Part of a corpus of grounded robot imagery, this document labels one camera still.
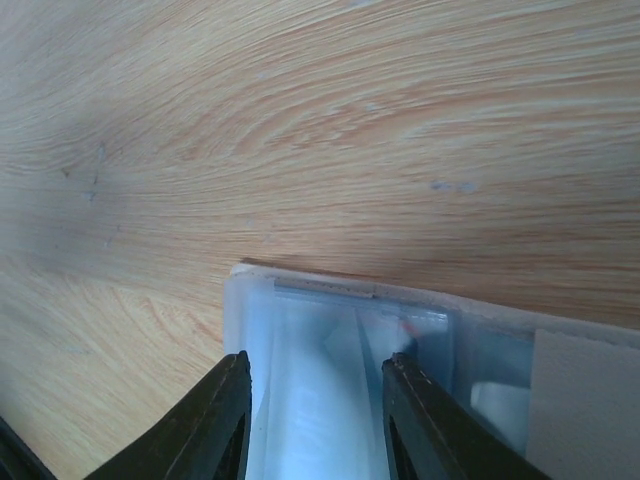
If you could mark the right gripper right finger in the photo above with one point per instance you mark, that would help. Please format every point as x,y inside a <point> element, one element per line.
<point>429,435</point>

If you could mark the blue card in holder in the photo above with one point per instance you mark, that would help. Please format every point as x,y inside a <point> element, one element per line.
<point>316,369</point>

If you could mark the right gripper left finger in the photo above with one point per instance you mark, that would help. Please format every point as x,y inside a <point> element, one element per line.
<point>204,436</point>

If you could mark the beige card holder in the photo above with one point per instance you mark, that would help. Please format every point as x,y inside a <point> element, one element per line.
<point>562,393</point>

